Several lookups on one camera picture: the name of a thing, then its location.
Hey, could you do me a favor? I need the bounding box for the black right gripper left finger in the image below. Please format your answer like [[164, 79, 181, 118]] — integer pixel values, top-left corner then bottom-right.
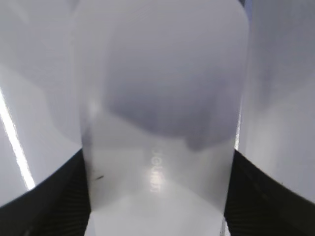
[[0, 150, 91, 236]]

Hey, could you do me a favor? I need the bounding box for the white board eraser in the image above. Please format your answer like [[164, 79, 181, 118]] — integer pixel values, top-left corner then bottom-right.
[[73, 0, 249, 236]]

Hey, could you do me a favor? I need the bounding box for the white board with grey frame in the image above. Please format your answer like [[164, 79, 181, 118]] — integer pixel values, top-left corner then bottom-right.
[[0, 0, 315, 204]]

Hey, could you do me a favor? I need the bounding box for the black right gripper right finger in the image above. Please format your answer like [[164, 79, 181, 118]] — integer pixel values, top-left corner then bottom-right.
[[224, 150, 315, 236]]

